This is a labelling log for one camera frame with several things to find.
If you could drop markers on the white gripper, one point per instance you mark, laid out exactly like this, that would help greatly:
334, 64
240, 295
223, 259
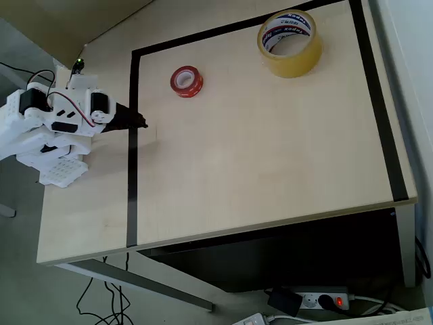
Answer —
100, 103

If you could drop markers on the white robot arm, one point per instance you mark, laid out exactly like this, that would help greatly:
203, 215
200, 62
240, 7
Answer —
20, 135

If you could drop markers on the red tape roll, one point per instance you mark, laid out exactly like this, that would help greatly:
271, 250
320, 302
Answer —
186, 81

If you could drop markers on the yellow tape roll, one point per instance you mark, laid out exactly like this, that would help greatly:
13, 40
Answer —
297, 64

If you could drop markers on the grey furniture foot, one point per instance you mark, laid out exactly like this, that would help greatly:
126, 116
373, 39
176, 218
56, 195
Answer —
6, 210

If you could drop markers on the grey slanted table leg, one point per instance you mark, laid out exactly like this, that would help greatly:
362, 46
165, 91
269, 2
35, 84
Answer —
142, 279

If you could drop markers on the dark panel under table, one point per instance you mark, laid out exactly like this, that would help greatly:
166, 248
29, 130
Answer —
287, 254

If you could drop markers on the white device with buttons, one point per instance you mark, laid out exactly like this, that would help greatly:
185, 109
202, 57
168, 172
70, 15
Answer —
250, 320

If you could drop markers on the black power adapter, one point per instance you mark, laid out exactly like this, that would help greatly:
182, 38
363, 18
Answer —
284, 302

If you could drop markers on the white power strip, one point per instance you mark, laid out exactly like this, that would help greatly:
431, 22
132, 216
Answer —
313, 298

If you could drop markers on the black round plug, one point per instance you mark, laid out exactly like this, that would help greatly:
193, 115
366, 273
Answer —
326, 302

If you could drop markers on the grey upright table leg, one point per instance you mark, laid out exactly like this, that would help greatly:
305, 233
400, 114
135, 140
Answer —
407, 247

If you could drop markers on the small camera with green light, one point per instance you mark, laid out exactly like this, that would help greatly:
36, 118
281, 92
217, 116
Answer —
78, 67

